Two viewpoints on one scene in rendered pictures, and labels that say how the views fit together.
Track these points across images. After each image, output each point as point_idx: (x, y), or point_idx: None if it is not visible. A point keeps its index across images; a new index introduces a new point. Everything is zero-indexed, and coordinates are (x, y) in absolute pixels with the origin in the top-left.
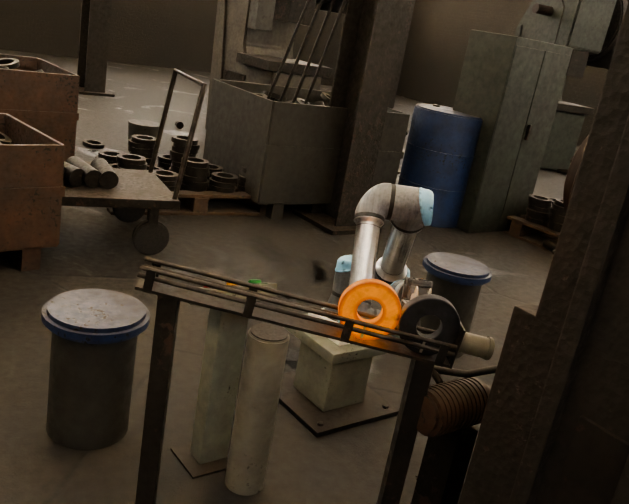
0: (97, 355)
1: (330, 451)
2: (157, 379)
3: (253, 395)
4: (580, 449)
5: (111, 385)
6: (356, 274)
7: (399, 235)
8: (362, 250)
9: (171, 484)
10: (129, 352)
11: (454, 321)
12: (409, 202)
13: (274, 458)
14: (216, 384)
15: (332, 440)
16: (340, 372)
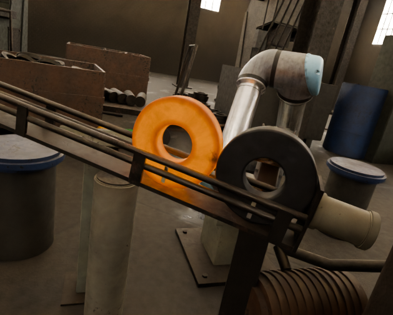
0: (0, 182)
1: (203, 304)
2: None
3: (94, 239)
4: None
5: (16, 210)
6: (225, 133)
7: (285, 107)
8: (236, 110)
9: (37, 307)
10: (35, 185)
11: (306, 173)
12: (293, 64)
13: (147, 300)
14: (86, 223)
15: (210, 294)
16: (230, 234)
